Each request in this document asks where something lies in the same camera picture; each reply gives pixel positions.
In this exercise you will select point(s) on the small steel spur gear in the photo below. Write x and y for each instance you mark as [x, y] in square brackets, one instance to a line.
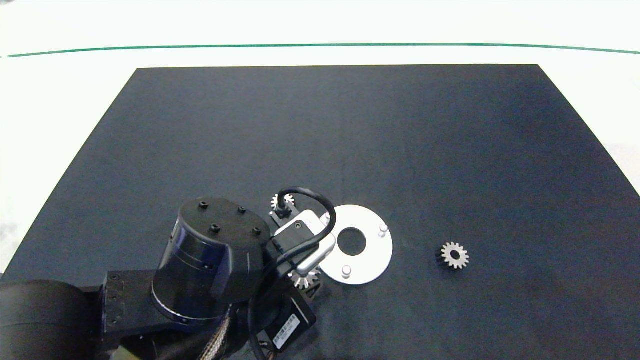
[461, 260]
[275, 202]
[305, 281]

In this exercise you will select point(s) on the dark rectangular mat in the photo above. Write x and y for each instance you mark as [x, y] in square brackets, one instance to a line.
[200, 150]

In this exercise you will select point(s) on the round white plate with pins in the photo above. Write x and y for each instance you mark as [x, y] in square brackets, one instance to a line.
[371, 265]

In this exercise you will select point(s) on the silver boxy wrist camera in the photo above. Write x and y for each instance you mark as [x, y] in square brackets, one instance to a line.
[314, 220]

